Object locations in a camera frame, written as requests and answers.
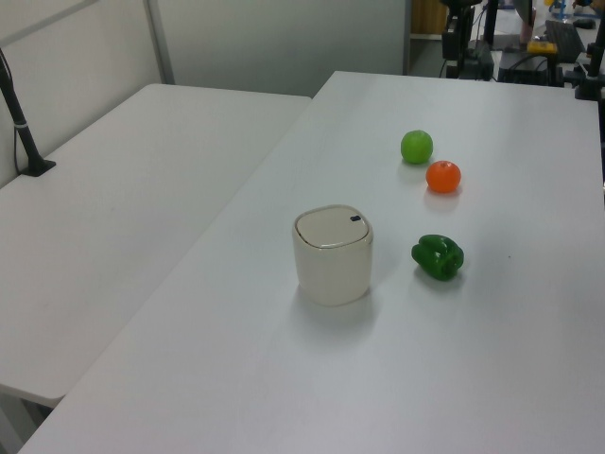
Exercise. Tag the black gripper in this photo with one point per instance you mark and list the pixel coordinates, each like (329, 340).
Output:
(452, 35)

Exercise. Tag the cream garbage bin with lid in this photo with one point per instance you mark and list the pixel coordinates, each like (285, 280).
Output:
(333, 269)

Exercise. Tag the dark base with pole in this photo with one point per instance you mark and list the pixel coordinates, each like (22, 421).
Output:
(479, 66)

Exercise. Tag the orange board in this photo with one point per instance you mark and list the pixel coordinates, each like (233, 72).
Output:
(425, 16)

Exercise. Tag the black equipment box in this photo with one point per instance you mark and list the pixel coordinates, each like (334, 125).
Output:
(524, 66)

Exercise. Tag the pink bottle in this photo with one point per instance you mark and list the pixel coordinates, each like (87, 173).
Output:
(525, 33)

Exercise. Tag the yellow device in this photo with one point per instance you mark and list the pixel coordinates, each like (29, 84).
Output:
(541, 47)

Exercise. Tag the green apple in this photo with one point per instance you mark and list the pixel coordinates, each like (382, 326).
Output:
(416, 147)

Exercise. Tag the orange fruit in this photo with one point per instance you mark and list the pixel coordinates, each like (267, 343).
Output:
(443, 177)

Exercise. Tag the black keyboard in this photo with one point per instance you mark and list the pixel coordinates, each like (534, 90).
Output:
(565, 35)

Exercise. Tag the green bell pepper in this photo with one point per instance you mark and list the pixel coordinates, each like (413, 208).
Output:
(437, 257)

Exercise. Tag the black pole stand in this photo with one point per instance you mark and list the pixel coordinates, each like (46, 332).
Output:
(21, 127)

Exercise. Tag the black camera stand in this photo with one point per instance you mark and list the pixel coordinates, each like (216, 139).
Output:
(591, 75)

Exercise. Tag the grey metal partition post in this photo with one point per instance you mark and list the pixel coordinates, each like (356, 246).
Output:
(160, 42)

